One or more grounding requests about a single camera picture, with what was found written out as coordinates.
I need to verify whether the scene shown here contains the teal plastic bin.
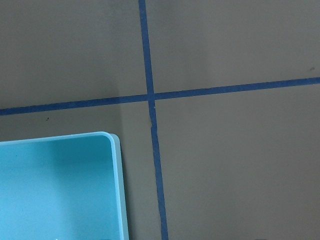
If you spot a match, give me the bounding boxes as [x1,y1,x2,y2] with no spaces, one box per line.
[0,131,129,240]

